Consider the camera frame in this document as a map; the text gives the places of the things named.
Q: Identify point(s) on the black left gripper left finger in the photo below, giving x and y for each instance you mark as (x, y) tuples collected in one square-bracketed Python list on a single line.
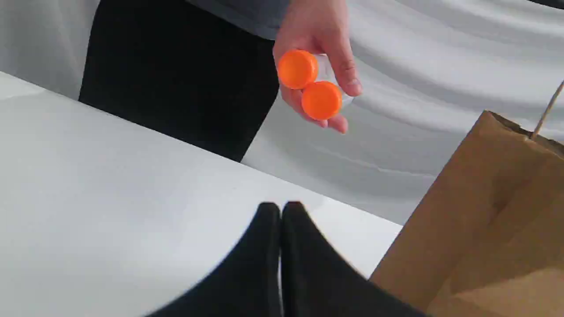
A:
[(245, 283)]

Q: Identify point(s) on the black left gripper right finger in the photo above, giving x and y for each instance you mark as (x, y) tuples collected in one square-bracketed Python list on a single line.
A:
[(318, 282)]

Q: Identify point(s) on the brown paper bag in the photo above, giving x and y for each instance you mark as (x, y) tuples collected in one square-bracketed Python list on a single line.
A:
[(487, 239)]

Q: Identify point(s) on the clear tube orange cap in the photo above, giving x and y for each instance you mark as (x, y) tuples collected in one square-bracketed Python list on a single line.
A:
[(299, 68), (323, 100)]

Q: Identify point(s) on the person's bare hand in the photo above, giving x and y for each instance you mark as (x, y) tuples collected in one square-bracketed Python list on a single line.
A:
[(321, 27)]

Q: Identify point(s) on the person's grey shirt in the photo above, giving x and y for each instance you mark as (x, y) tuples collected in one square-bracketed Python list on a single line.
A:
[(258, 17)]

